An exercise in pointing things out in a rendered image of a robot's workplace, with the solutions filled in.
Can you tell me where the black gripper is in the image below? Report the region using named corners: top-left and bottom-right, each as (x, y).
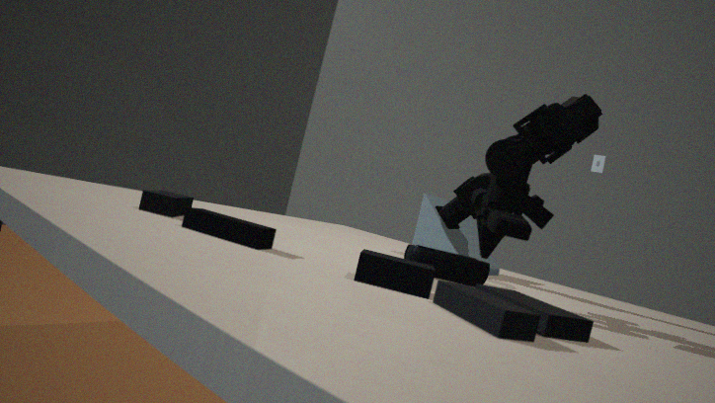
top-left (471, 172), bottom-right (531, 259)

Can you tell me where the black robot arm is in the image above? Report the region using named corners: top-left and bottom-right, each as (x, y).
top-left (436, 94), bottom-right (602, 229)

